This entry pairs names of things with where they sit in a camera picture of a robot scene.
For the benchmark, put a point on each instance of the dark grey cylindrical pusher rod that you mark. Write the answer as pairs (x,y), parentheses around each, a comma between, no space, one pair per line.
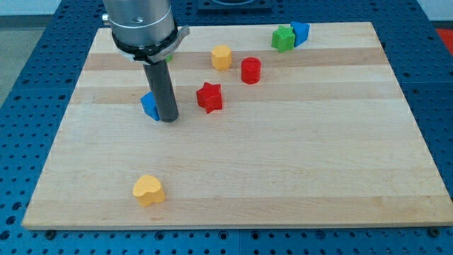
(160,84)

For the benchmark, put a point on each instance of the blue cube block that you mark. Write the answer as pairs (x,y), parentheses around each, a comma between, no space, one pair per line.
(149,106)

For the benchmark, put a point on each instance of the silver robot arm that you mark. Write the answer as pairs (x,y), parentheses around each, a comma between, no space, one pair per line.
(145,31)

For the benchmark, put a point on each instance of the yellow hexagon block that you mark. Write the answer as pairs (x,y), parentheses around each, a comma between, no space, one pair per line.
(221,56)

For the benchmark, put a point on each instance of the red star block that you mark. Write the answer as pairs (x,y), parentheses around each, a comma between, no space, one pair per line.
(209,97)

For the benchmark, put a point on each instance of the red cylinder block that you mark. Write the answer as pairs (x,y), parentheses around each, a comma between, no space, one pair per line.
(250,70)

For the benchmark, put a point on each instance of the yellow heart block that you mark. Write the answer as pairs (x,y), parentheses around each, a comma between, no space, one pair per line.
(148,190)

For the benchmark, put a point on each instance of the green star block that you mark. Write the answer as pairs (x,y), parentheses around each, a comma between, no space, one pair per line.
(283,39)

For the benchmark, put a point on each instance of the blue triangular block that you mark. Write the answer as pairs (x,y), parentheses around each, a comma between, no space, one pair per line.
(301,32)

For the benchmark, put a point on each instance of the wooden board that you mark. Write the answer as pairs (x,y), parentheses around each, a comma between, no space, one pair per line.
(325,139)

